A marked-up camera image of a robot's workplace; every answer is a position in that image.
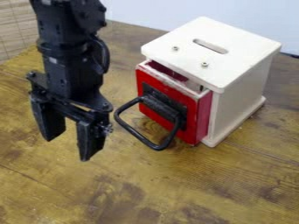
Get black metal drawer handle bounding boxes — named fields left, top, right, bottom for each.
left=114, top=94, right=186, bottom=151

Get red drawer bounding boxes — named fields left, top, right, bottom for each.
left=135, top=60, right=213, bottom=145

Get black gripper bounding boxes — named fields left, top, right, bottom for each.
left=27, top=56, right=114, bottom=162

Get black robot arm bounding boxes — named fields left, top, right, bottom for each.
left=27, top=0, right=114, bottom=161

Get white wooden box cabinet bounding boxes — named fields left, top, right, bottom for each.
left=142, top=17, right=282, bottom=147

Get right screw on box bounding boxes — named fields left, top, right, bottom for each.
left=201, top=61, right=210, bottom=67

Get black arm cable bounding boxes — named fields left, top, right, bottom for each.
left=90, top=34, right=113, bottom=75

